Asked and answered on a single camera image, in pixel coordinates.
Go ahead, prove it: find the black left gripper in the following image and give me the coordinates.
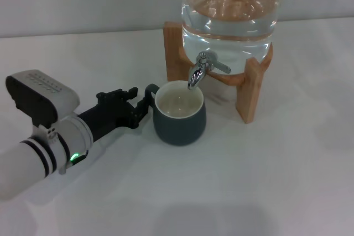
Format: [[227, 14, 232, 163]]
[[77, 86, 152, 145]]

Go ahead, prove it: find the dark teal ceramic mug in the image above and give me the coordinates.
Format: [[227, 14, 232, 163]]
[[143, 80, 207, 146]]

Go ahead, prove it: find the chrome faucet with lever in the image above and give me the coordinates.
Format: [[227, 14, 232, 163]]
[[188, 50, 232, 91]]

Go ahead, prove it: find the glass water dispenser jar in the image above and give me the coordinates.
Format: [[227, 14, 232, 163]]
[[180, 0, 280, 76]]

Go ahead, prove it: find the wooden dispenser stand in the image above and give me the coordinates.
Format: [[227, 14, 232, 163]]
[[163, 21, 275, 124]]

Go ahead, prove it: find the white black wrist camera box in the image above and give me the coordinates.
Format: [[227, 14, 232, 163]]
[[6, 69, 81, 129]]

